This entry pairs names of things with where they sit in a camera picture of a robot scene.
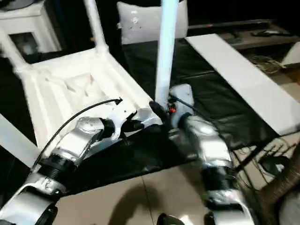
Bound white plastic table leg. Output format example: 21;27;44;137
0;23;31;71
156;0;180;108
0;113;39;169
84;0;111;56

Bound white plastic table top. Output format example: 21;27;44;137
13;46;165;153

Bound black mat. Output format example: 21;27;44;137
0;39;282;195

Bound white flat board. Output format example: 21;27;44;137
185;33;300;136

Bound grey pillow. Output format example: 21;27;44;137
116;1;189;45

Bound black tv stand foot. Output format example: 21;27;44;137
226;32;243;44

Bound black robot foot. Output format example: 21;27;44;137
158;213;181;225

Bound black case with gold label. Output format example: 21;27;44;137
44;0;120;53

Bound black router with antennas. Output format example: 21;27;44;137
260;140;293;176

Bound brown wooden tv bench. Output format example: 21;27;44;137
220;24;300;50

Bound black remote control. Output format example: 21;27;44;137
252;30;291;37

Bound brown textured pouf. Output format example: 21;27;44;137
257;150;300;225

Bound white glass-door cabinet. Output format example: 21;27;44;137
0;4;63;54

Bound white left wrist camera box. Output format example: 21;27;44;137
110;100;138;141

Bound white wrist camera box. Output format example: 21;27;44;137
110;100;138;141
170;84;195;128

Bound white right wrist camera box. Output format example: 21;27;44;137
170;84;195;128

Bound black metal table frame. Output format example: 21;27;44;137
234;138;296;171

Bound tangled beige cables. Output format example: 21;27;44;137
250;55;285;75

